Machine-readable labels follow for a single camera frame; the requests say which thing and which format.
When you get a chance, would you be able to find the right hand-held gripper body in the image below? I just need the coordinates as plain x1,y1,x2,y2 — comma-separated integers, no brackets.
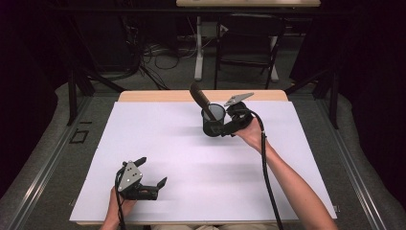
223,92,255,136

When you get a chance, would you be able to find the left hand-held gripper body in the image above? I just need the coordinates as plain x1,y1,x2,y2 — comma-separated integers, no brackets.
115,160,159,201

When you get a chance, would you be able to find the black mesh pen cup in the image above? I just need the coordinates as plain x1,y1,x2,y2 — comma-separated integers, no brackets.
201,103,227,138

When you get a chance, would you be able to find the person's right hand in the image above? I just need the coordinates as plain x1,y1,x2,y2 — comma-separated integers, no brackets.
234,118,268,153

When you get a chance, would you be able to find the person's left hand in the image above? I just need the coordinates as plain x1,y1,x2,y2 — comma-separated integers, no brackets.
108,187,138,222

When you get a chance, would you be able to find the black chair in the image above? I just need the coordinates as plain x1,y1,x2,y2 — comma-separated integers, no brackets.
214,12,287,91

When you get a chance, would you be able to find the black metal stand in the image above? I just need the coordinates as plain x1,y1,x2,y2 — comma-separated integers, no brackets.
283,66,340,130
66,18,127,127

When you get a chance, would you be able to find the white desk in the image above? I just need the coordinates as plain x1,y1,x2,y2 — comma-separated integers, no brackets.
175,0,322,81

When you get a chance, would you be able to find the left hand-held gripper black cable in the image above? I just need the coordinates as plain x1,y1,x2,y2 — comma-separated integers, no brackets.
114,167,127,230

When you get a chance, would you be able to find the hand-held gripper black cable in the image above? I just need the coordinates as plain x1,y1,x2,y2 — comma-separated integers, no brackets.
114,167,127,230
237,108,285,230

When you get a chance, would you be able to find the right hand-held gripper black cable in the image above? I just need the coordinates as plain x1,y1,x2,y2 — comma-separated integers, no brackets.
237,108,285,230

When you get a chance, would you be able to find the bundle of floor cables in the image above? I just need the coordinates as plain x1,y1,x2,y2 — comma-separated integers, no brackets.
125,18,181,91

